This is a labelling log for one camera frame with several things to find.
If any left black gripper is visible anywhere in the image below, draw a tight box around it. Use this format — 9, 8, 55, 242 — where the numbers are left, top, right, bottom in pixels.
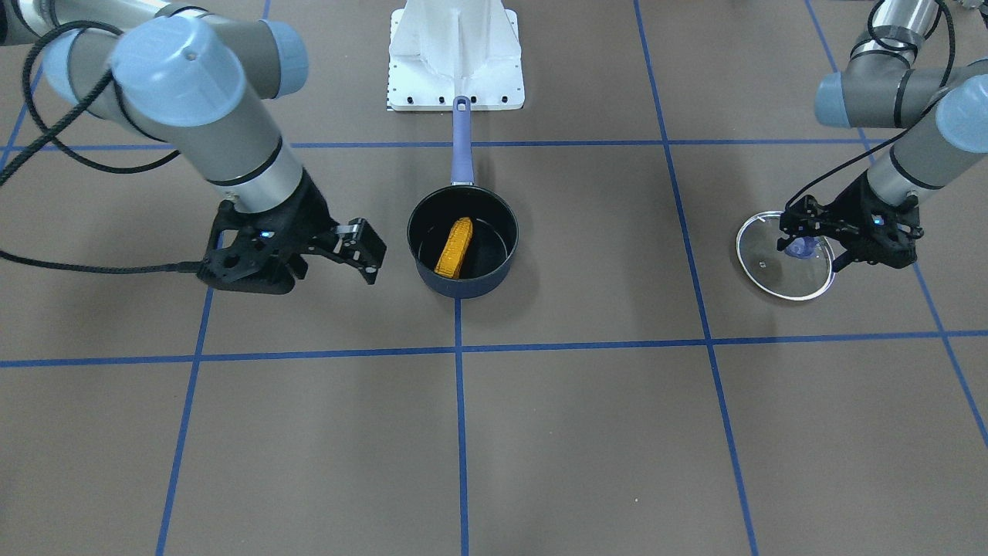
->
777, 174, 925, 273

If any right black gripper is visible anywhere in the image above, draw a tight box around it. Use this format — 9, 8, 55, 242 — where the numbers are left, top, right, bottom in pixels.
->
197, 171, 386, 295

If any glass pot lid blue knob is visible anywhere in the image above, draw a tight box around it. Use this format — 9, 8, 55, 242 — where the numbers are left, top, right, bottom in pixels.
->
735, 211, 835, 302

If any yellow toy corn cob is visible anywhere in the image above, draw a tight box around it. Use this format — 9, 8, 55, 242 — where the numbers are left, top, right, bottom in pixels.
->
433, 217, 474, 280

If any dark blue saucepan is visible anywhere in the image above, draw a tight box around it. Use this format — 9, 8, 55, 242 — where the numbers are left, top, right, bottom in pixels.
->
406, 96, 519, 299

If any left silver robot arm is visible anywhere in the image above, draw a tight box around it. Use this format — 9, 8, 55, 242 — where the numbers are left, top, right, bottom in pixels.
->
777, 1, 986, 272

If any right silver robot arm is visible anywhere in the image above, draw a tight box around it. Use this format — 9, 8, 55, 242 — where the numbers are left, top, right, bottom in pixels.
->
2, 1, 386, 294

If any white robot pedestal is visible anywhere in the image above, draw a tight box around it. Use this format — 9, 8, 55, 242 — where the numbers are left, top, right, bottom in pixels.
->
386, 1, 526, 112

